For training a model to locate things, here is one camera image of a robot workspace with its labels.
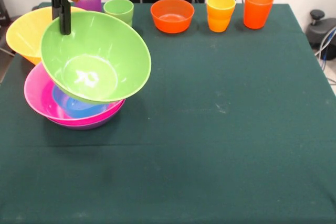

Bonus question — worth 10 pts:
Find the orange cup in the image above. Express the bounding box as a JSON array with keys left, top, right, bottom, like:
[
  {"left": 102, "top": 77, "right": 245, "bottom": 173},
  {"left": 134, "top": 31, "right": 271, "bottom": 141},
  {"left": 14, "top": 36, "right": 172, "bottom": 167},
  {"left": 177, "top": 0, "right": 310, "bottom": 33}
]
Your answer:
[{"left": 243, "top": 0, "right": 275, "bottom": 30}]

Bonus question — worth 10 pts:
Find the large yellow bowl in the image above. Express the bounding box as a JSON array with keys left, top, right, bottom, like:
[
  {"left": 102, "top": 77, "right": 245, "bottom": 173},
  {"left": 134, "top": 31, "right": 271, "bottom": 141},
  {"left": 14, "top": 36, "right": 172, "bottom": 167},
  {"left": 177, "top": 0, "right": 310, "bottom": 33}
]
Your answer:
[{"left": 5, "top": 6, "right": 87, "bottom": 66}]

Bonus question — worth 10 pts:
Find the green bowl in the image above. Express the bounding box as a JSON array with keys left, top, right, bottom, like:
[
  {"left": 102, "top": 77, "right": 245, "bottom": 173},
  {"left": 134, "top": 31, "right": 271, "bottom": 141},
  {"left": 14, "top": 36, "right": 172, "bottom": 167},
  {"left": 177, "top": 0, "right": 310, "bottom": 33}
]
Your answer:
[{"left": 40, "top": 10, "right": 152, "bottom": 105}]

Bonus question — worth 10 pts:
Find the large pink bowl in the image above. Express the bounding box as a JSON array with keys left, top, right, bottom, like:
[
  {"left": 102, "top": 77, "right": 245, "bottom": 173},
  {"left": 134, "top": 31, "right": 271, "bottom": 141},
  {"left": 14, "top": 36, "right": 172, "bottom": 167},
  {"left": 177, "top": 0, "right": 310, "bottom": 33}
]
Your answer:
[{"left": 24, "top": 62, "right": 126, "bottom": 126}]

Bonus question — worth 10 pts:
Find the dark green tablecloth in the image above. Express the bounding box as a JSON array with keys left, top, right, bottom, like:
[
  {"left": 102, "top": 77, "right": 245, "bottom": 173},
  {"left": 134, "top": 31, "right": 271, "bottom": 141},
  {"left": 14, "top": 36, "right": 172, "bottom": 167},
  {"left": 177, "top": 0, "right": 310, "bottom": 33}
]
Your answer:
[{"left": 0, "top": 1, "right": 336, "bottom": 224}]

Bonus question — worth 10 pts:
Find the purple bowl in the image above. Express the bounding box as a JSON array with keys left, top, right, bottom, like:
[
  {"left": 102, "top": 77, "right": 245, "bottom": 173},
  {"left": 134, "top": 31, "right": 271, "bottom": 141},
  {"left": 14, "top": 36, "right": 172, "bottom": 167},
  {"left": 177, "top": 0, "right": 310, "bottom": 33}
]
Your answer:
[{"left": 48, "top": 108, "right": 124, "bottom": 131}]

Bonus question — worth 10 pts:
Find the orange bowl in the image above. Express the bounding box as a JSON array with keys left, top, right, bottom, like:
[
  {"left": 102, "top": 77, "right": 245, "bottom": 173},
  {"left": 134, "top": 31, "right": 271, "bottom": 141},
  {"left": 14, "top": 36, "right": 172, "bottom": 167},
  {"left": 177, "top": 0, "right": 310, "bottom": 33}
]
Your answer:
[{"left": 150, "top": 0, "right": 195, "bottom": 34}]

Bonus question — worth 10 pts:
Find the yellow-orange cup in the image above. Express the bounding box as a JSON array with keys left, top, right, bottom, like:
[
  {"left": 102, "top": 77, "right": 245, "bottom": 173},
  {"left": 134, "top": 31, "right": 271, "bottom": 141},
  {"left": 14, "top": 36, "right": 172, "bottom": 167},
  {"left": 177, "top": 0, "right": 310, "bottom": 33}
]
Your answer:
[{"left": 206, "top": 0, "right": 237, "bottom": 33}]

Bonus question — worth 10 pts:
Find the dark grey equipment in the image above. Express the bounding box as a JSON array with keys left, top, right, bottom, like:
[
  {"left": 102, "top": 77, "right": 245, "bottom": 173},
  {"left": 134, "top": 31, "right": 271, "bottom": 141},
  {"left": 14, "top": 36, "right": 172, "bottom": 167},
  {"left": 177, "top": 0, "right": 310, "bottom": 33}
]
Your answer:
[{"left": 0, "top": 0, "right": 13, "bottom": 29}]

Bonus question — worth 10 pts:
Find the green cup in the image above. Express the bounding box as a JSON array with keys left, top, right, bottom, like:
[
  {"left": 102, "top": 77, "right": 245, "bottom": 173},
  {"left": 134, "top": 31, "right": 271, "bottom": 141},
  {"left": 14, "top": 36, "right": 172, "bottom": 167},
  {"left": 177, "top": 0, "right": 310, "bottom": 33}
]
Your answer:
[{"left": 103, "top": 0, "right": 135, "bottom": 27}]

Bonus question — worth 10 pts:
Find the purple cup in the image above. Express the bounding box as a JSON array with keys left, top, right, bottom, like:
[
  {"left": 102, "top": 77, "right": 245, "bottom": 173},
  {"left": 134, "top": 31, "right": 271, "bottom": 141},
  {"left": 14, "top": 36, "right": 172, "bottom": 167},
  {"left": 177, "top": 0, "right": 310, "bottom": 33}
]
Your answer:
[{"left": 74, "top": 0, "right": 102, "bottom": 13}]

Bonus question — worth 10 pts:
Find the blue bowl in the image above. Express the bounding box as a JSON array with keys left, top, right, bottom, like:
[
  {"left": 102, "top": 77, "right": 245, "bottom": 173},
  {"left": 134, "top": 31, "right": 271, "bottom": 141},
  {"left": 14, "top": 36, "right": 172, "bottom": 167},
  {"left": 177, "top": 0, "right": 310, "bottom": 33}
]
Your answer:
[{"left": 52, "top": 84, "right": 111, "bottom": 119}]

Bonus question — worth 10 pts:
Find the blue-grey cable bundle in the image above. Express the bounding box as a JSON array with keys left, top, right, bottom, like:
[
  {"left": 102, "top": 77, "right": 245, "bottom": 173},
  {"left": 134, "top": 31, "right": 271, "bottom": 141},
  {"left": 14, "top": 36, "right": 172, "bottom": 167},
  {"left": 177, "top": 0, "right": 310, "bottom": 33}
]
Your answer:
[{"left": 314, "top": 26, "right": 336, "bottom": 61}]

